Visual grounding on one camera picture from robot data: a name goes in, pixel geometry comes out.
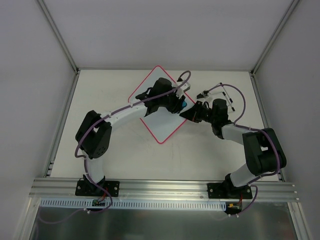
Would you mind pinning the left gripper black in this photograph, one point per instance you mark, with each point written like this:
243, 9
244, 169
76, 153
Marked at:
175, 105

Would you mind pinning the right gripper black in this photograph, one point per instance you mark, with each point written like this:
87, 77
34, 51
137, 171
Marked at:
200, 113

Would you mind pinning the pink framed whiteboard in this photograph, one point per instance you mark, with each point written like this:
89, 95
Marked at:
161, 124

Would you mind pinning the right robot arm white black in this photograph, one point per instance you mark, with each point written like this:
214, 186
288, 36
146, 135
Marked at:
263, 153

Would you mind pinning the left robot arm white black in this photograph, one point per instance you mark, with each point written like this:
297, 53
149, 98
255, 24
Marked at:
94, 134

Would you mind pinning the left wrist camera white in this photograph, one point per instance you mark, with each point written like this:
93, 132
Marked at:
181, 90

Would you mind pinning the wire whiteboard stand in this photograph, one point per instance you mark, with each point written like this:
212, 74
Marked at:
221, 93

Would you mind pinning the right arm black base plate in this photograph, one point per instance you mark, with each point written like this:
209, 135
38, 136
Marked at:
223, 191

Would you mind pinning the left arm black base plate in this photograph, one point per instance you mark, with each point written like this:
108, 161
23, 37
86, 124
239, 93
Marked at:
112, 188

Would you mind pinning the right aluminium corner post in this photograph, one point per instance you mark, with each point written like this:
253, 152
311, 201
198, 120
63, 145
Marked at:
275, 34

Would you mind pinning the aluminium corner post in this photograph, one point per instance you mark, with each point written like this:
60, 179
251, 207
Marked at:
57, 34
275, 34

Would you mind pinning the left aluminium corner post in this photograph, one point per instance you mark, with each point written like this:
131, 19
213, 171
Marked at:
57, 34

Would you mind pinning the aluminium mounting rail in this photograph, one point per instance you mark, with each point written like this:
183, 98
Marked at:
180, 190

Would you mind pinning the white slotted cable duct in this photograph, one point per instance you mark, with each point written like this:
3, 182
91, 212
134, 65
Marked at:
134, 204

